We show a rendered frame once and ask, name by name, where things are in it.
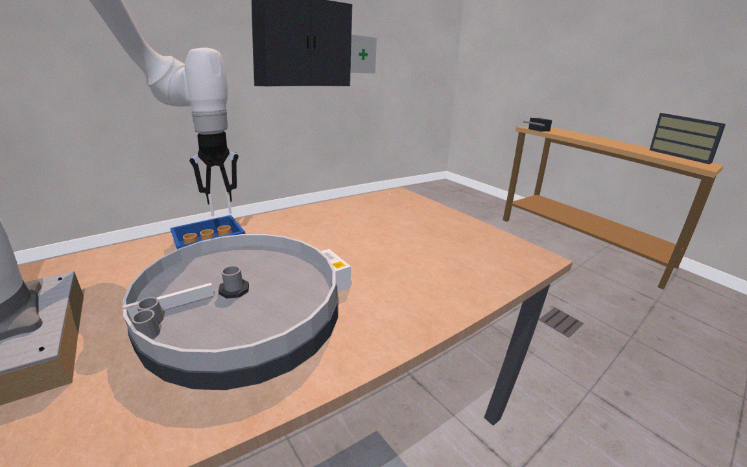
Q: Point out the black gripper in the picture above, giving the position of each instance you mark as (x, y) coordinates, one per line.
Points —
(213, 151)

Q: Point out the grey metal bushing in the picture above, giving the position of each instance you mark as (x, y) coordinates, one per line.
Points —
(145, 322)
(151, 303)
(232, 278)

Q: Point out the blue square tray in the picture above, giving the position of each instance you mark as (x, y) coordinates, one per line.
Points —
(179, 231)

